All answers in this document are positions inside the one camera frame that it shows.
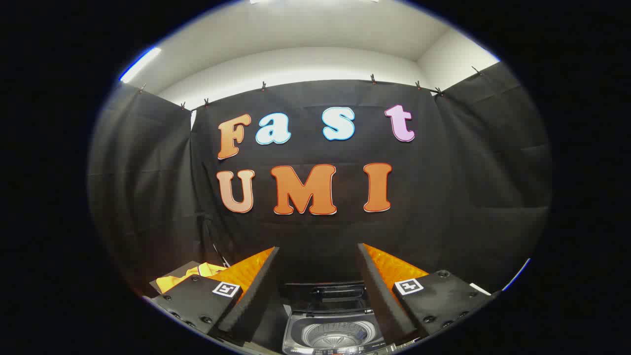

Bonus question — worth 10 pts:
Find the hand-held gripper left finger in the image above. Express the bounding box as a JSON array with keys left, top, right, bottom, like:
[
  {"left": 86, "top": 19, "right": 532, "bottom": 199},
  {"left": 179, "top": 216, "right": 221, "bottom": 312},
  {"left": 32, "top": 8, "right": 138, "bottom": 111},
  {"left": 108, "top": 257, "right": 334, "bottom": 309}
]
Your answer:
[{"left": 150, "top": 247, "right": 280, "bottom": 346}]

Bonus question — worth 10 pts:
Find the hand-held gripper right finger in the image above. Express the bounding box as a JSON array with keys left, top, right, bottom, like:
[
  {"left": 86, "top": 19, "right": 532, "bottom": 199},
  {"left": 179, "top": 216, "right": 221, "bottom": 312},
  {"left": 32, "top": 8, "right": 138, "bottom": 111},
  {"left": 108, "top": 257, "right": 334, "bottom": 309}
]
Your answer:
[{"left": 357, "top": 243, "right": 501, "bottom": 346}]

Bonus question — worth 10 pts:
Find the grey washing machine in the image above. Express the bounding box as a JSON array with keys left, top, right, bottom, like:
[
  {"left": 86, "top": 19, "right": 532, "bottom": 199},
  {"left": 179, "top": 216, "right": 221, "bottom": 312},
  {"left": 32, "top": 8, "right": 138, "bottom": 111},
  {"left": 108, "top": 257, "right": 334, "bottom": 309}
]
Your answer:
[{"left": 281, "top": 281, "right": 397, "bottom": 355}]

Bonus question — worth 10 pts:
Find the yellow garment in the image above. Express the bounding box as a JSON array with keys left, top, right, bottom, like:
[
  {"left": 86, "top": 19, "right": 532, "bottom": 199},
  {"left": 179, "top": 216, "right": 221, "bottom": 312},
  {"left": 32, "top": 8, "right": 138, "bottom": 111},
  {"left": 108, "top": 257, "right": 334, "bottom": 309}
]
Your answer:
[{"left": 156, "top": 263, "right": 228, "bottom": 294}]

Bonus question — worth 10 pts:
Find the black backdrop cloth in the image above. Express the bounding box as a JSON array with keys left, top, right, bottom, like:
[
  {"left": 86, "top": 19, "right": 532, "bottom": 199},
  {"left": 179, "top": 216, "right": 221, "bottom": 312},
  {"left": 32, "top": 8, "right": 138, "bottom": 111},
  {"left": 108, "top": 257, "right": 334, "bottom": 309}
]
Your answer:
[{"left": 88, "top": 62, "right": 554, "bottom": 296}]

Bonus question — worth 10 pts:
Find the grey board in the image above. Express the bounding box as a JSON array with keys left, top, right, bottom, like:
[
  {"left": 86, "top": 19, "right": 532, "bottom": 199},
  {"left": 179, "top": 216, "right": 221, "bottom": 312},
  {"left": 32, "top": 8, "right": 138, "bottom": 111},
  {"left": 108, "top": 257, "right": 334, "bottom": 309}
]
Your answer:
[{"left": 149, "top": 261, "right": 208, "bottom": 296}]

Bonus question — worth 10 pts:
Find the row of black cloth clips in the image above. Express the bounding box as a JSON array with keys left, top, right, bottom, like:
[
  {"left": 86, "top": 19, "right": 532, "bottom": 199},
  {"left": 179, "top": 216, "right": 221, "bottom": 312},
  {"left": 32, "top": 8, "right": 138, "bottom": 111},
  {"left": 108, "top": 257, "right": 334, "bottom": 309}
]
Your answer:
[{"left": 140, "top": 66, "right": 484, "bottom": 109}]

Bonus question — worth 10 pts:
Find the thin dark cable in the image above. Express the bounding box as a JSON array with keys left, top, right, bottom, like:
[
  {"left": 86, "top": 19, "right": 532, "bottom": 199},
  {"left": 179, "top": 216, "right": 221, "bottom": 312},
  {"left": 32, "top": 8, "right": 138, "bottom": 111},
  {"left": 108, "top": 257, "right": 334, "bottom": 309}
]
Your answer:
[{"left": 203, "top": 212, "right": 232, "bottom": 267}]

